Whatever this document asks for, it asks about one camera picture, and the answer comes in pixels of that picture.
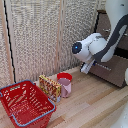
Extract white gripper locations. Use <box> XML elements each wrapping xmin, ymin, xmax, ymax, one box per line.
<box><xmin>79</xmin><ymin>58</ymin><xmax>97</xmax><ymax>75</ymax></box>

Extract long silver drawer handle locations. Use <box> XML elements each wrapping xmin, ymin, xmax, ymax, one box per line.
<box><xmin>95</xmin><ymin>63</ymin><xmax>113</xmax><ymax>72</ymax></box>

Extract brown drawer front large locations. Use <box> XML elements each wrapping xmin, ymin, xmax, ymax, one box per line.
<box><xmin>87</xmin><ymin>48</ymin><xmax>128</xmax><ymax>89</ymax></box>

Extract brown wooden drawer cabinet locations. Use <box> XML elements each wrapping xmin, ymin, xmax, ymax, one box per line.
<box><xmin>94</xmin><ymin>9</ymin><xmax>128</xmax><ymax>59</ymax></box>

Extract red cup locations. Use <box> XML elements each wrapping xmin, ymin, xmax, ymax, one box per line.
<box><xmin>56</xmin><ymin>72</ymin><xmax>74</xmax><ymax>83</ymax></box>

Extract pink plastic cup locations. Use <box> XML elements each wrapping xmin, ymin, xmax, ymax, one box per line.
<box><xmin>58</xmin><ymin>78</ymin><xmax>73</xmax><ymax>99</ymax></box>

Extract yellow red snack box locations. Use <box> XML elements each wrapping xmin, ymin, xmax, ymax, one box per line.
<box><xmin>38</xmin><ymin>74</ymin><xmax>63</xmax><ymax>103</ymax></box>

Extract beige woven screen panel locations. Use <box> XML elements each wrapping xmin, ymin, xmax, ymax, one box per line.
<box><xmin>0</xmin><ymin>0</ymin><xmax>108</xmax><ymax>88</ymax></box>

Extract red plastic shopping basket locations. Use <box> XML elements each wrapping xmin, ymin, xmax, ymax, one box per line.
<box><xmin>0</xmin><ymin>79</ymin><xmax>57</xmax><ymax>128</ymax></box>

